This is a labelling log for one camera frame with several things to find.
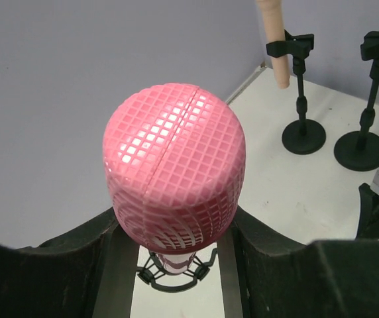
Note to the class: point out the pink microphone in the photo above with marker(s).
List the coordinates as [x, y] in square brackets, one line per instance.
[174, 157]

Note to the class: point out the black clip round-base stand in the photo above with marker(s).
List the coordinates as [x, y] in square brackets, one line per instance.
[359, 150]

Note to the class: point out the peach microphone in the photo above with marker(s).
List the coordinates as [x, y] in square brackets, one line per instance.
[274, 28]

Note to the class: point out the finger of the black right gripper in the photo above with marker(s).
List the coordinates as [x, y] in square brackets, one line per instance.
[368, 224]

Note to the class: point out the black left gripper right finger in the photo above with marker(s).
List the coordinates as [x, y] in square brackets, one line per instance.
[265, 274]

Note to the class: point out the black round-base microphone stand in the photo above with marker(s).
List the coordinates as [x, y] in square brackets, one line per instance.
[303, 136]

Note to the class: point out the black tripod shock-mount stand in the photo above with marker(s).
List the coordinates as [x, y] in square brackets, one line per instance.
[154, 269]

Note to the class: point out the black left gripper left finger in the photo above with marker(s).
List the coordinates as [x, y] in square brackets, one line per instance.
[88, 271]

